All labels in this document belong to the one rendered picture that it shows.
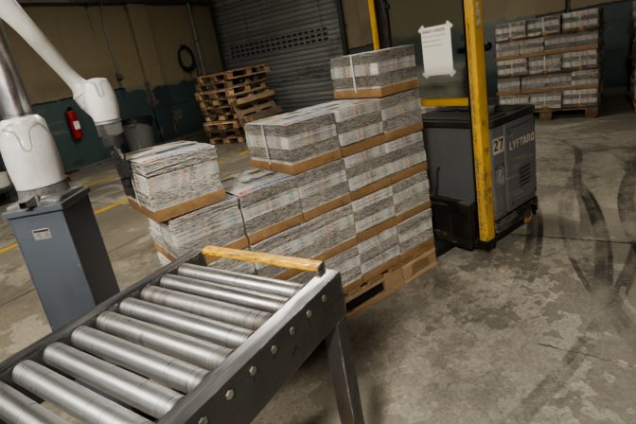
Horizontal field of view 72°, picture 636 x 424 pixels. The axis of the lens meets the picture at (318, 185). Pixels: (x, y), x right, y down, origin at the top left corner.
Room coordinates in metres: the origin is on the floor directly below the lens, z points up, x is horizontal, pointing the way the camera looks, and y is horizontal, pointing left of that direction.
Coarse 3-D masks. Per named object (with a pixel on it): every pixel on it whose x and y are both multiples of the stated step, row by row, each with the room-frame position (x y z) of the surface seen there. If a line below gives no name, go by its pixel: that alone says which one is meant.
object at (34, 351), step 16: (192, 256) 1.25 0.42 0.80; (160, 272) 1.18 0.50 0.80; (176, 272) 1.19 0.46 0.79; (128, 288) 1.11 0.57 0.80; (112, 304) 1.03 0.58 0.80; (80, 320) 0.98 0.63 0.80; (96, 320) 0.98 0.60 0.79; (48, 336) 0.93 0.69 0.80; (64, 336) 0.92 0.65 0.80; (32, 352) 0.87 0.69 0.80; (0, 368) 0.83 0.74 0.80; (48, 368) 0.88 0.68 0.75; (16, 384) 0.82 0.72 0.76
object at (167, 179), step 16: (192, 144) 1.80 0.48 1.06; (208, 144) 1.73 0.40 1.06; (144, 160) 1.59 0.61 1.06; (160, 160) 1.57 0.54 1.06; (176, 160) 1.61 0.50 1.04; (192, 160) 1.64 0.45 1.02; (208, 160) 1.68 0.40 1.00; (144, 176) 1.56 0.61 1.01; (160, 176) 1.57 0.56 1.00; (176, 176) 1.60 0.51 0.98; (192, 176) 1.64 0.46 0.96; (208, 176) 1.67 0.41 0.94; (144, 192) 1.58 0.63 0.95; (160, 192) 1.56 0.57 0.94; (176, 192) 1.60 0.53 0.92; (192, 192) 1.63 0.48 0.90; (208, 192) 1.66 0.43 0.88; (160, 208) 1.55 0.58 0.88
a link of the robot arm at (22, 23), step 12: (0, 0) 1.54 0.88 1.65; (12, 0) 1.57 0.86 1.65; (0, 12) 1.55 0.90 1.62; (12, 12) 1.56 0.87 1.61; (24, 12) 1.59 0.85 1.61; (12, 24) 1.56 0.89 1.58; (24, 24) 1.57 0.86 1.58; (24, 36) 1.59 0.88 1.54; (36, 36) 1.60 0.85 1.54; (36, 48) 1.63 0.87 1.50; (48, 48) 1.65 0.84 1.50; (48, 60) 1.67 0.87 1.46; (60, 60) 1.70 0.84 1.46; (60, 72) 1.72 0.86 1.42; (72, 72) 1.75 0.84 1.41; (72, 84) 1.75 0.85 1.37; (84, 108) 1.74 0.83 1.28
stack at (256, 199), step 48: (384, 144) 2.22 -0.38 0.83; (240, 192) 1.78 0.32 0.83; (288, 192) 1.87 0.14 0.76; (336, 192) 2.02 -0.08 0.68; (384, 192) 2.19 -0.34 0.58; (192, 240) 1.60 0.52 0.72; (288, 240) 1.83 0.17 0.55; (336, 240) 1.98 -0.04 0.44; (384, 240) 2.16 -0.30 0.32; (384, 288) 2.14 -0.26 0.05
